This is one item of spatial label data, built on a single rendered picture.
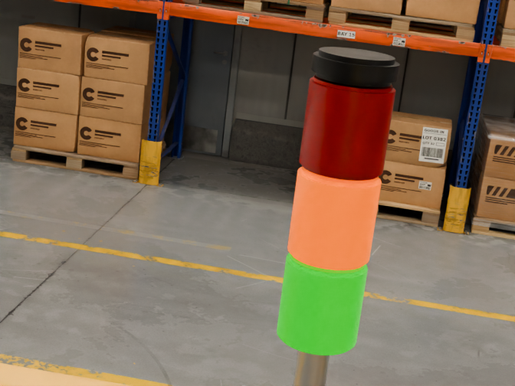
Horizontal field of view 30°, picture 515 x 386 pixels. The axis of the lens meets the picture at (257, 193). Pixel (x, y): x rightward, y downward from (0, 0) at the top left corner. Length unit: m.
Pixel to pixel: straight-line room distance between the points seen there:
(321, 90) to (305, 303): 0.13
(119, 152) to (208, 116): 1.37
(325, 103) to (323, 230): 0.07
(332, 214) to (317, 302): 0.06
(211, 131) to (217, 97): 0.35
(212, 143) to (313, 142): 9.23
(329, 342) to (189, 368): 4.76
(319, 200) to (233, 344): 5.12
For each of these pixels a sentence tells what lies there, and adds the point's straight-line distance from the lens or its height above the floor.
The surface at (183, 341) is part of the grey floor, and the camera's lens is 5.63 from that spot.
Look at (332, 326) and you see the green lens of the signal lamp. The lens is 0.58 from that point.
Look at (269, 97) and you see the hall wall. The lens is 9.65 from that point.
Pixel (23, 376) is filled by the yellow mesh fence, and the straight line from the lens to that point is 0.67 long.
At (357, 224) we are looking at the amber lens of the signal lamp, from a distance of 0.56.
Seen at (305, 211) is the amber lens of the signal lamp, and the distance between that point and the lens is 0.56.
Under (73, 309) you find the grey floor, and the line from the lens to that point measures 5.94.
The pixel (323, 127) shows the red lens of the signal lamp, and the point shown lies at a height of 2.30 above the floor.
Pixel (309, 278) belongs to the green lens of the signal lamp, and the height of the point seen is 2.21.
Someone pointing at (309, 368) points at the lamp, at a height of 2.14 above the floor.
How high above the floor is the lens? 2.41
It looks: 16 degrees down
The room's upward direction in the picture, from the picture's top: 7 degrees clockwise
